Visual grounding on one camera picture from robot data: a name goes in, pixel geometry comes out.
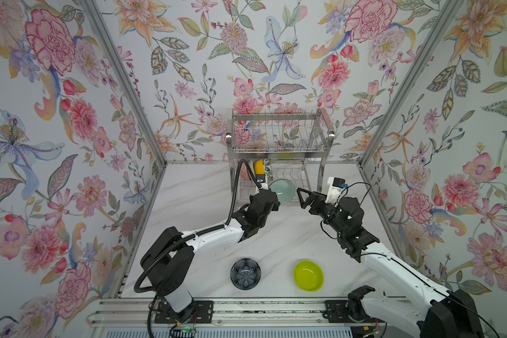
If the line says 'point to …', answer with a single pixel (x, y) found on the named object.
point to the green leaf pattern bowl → (267, 170)
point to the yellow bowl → (259, 167)
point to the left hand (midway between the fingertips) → (276, 189)
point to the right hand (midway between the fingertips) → (304, 189)
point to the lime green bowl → (308, 276)
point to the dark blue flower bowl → (246, 274)
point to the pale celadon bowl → (284, 189)
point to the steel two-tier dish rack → (277, 155)
